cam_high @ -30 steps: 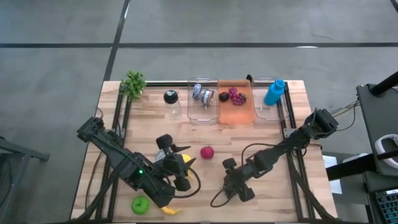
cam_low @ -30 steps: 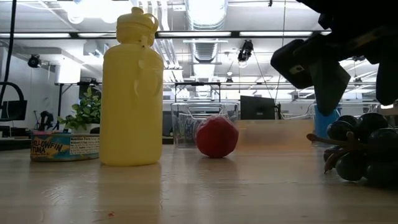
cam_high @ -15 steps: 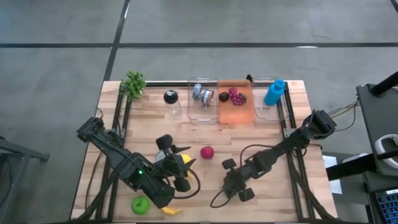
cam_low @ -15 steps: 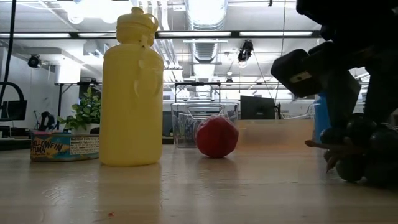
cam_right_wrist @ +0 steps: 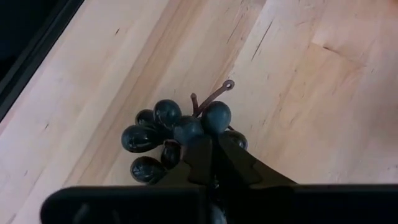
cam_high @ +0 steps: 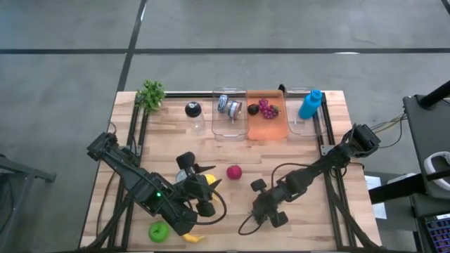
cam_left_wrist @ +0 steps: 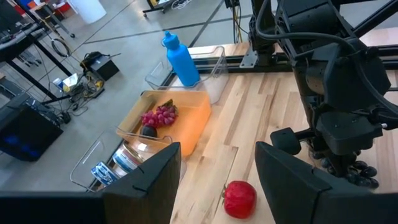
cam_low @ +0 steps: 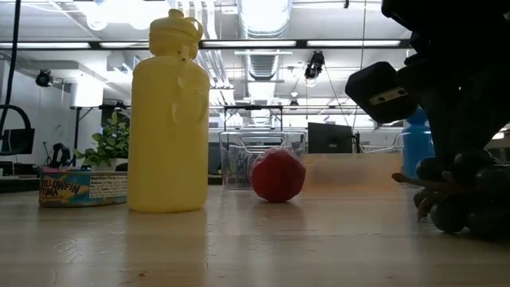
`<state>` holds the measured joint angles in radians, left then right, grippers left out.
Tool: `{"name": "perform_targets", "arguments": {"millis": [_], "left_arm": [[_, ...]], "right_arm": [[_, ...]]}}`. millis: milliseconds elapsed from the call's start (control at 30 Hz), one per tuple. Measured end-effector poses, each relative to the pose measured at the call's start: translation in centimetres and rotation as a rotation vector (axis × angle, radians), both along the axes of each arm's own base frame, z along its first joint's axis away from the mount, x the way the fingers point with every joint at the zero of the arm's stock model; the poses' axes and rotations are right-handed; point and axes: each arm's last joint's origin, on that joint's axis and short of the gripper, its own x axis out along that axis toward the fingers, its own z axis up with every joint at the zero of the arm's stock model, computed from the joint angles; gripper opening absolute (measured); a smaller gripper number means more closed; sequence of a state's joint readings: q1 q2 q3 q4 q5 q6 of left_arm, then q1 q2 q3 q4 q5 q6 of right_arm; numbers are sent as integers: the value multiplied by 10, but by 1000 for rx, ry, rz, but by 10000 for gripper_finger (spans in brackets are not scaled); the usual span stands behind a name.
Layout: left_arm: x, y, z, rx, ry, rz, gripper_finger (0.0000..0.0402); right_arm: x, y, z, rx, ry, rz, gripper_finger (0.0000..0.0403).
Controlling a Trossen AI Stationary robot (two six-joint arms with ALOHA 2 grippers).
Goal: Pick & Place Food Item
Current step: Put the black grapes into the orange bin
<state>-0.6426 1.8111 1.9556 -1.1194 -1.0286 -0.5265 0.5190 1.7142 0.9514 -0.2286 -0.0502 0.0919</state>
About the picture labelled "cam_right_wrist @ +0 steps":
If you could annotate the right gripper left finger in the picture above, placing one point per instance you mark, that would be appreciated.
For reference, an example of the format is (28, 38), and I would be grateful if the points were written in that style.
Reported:
(140, 205)

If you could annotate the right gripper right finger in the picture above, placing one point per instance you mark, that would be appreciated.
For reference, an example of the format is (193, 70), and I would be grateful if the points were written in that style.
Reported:
(295, 205)

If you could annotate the black aluminium table frame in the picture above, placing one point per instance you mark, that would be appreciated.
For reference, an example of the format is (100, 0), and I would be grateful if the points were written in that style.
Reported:
(43, 46)

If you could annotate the dark grape bunch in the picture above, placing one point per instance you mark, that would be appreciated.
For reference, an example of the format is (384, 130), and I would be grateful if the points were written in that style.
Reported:
(168, 113)

